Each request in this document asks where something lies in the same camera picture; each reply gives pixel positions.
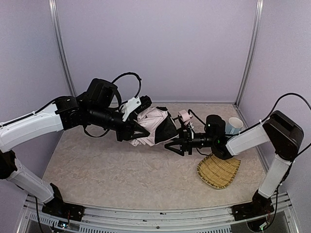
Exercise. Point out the woven bamboo tray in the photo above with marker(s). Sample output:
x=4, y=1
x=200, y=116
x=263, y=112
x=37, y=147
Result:
x=216, y=172

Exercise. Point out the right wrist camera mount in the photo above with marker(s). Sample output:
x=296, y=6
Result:
x=188, y=126

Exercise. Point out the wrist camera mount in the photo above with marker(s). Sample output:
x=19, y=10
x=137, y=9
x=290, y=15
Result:
x=188, y=126
x=135, y=104

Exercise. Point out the white and blue cup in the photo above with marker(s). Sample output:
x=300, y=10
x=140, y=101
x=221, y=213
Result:
x=233, y=126

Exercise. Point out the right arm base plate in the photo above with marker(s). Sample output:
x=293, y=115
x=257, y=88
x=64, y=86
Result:
x=249, y=210

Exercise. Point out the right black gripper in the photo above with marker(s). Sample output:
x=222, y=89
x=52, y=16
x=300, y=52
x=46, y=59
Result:
x=185, y=141

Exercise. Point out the right aluminium corner post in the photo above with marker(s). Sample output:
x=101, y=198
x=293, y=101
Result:
x=251, y=52

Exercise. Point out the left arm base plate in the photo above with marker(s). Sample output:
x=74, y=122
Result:
x=65, y=210

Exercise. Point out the aluminium corner post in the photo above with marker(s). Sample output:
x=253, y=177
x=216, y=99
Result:
x=251, y=52
x=60, y=47

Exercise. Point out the aluminium front rail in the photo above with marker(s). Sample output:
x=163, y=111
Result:
x=219, y=219

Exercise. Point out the pink and black folding umbrella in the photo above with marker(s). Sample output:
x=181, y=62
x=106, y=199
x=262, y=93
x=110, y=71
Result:
x=159, y=123

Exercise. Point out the left aluminium corner post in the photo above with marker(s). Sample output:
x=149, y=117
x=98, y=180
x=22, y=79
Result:
x=60, y=47

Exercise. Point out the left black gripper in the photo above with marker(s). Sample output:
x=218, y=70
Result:
x=127, y=131

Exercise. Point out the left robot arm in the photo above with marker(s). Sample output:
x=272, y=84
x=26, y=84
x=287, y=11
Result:
x=100, y=105

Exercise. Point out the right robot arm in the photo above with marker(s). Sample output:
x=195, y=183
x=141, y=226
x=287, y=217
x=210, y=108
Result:
x=284, y=134

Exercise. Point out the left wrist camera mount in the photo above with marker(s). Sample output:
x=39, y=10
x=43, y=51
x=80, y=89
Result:
x=135, y=104

